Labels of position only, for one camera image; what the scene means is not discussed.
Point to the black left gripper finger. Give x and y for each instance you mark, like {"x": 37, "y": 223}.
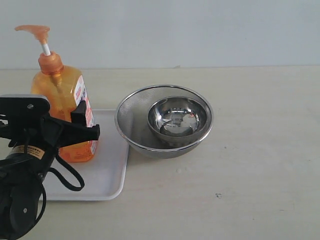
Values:
{"x": 78, "y": 116}

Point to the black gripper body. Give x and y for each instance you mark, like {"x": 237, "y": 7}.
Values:
{"x": 44, "y": 129}

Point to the orange dish soap pump bottle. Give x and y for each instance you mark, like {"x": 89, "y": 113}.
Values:
{"x": 62, "y": 85}

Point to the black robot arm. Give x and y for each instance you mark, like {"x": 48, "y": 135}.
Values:
{"x": 22, "y": 193}

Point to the steel mesh colander bowl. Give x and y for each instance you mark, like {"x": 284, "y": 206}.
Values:
{"x": 132, "y": 123}

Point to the small stainless steel bowl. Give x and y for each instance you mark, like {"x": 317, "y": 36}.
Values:
{"x": 177, "y": 120}

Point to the white rectangular plastic tray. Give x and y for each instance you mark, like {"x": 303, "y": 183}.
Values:
{"x": 104, "y": 175}

